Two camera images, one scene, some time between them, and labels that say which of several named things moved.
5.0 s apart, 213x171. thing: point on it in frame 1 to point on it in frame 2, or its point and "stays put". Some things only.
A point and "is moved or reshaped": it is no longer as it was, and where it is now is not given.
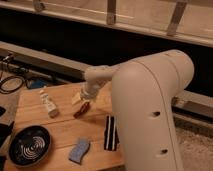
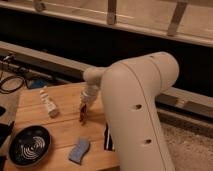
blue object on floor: (38, 83) stays put
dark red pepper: (83, 109) is moved or reshaped
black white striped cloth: (111, 138) stays put
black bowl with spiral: (29, 146) stays put
